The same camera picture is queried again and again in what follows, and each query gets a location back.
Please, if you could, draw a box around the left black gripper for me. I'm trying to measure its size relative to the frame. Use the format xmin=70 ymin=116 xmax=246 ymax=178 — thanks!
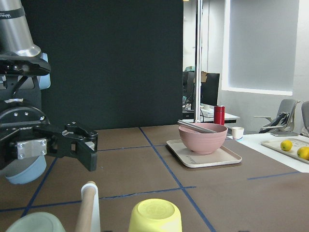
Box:
xmin=0 ymin=99 xmax=98 ymax=171

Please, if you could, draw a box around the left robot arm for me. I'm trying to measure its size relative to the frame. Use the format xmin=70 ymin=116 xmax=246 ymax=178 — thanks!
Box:
xmin=0 ymin=0 xmax=98 ymax=171

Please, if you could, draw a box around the light blue cup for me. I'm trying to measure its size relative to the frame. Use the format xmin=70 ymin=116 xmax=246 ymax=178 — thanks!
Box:
xmin=2 ymin=156 xmax=46 ymax=185

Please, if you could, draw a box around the grey cup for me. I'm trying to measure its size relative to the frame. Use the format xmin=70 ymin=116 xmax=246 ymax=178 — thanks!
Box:
xmin=6 ymin=212 xmax=65 ymax=232

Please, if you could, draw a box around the yellow cup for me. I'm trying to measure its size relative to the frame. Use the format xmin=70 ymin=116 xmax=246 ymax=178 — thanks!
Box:
xmin=128 ymin=199 xmax=183 ymax=232

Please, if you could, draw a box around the small paper cup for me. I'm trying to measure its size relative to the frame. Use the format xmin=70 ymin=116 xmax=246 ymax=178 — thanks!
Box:
xmin=231 ymin=127 xmax=244 ymax=140

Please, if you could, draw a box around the pink bowl with ice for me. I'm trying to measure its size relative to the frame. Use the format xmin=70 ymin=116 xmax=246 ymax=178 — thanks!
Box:
xmin=178 ymin=123 xmax=228 ymax=154

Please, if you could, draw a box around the black monitor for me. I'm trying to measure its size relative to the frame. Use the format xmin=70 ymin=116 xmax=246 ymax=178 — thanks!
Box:
xmin=200 ymin=73 xmax=220 ymax=106

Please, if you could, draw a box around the red bottle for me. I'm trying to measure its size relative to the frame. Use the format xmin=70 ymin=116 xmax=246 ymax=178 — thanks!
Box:
xmin=213 ymin=106 xmax=225 ymax=125

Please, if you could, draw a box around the beige plastic tray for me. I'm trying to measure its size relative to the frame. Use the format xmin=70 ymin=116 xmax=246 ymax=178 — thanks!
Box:
xmin=167 ymin=140 xmax=242 ymax=168

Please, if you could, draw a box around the white side tray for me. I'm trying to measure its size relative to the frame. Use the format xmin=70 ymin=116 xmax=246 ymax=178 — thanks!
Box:
xmin=260 ymin=137 xmax=309 ymax=166

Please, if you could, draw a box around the grey office chair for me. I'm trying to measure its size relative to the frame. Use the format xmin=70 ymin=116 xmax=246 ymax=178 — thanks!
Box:
xmin=254 ymin=99 xmax=300 ymax=136

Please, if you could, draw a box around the lemon on side tray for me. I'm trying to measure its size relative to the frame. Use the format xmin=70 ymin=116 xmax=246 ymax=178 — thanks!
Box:
xmin=280 ymin=140 xmax=293 ymax=151

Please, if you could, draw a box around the white wire cup rack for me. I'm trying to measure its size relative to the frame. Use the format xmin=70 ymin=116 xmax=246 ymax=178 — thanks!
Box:
xmin=75 ymin=181 xmax=101 ymax=232

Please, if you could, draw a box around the aluminium frame post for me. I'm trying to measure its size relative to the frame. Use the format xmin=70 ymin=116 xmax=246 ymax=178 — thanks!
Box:
xmin=194 ymin=0 xmax=203 ymax=123

